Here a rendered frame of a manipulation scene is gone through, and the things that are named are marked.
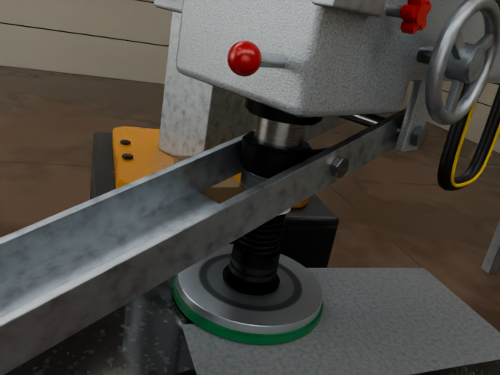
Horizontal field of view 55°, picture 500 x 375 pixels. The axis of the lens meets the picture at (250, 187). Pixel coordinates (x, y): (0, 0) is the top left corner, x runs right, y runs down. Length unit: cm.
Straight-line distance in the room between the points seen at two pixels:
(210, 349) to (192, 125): 75
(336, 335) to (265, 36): 41
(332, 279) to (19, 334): 52
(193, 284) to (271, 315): 12
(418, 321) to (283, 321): 23
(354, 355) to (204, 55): 42
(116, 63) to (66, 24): 72
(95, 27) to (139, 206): 602
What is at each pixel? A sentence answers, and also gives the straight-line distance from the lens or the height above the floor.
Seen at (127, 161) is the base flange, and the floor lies 78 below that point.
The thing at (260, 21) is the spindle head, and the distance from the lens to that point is 52.
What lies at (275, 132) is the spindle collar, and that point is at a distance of 60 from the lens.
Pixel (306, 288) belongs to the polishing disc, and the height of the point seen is 83.
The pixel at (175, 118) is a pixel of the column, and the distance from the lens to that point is 131.
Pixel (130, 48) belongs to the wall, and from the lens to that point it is 661.
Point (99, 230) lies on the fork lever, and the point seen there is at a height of 94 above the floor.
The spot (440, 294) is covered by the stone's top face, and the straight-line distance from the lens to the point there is 89.
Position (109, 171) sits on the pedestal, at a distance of 130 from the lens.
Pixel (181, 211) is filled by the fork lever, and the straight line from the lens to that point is 60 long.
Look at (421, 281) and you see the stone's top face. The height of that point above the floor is 80.
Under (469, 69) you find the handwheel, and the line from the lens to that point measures 61.
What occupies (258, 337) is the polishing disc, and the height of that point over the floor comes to 82.
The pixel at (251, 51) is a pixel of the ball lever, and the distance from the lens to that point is 45.
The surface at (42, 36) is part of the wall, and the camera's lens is 661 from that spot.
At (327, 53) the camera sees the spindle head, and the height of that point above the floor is 117.
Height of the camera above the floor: 120
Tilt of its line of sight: 21 degrees down
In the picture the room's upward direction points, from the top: 10 degrees clockwise
